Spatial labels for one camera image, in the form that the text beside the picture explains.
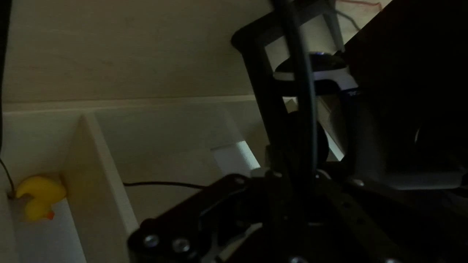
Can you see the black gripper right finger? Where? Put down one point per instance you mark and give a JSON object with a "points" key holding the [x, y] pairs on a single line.
{"points": [[403, 226]]}

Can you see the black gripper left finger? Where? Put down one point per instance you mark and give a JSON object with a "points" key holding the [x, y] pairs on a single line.
{"points": [[209, 226]]}

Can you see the wooden shelf unit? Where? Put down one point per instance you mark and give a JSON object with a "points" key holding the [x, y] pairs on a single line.
{"points": [[128, 103]]}

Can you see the yellow rubber duck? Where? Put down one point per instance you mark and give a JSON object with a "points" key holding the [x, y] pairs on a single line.
{"points": [[44, 192]]}

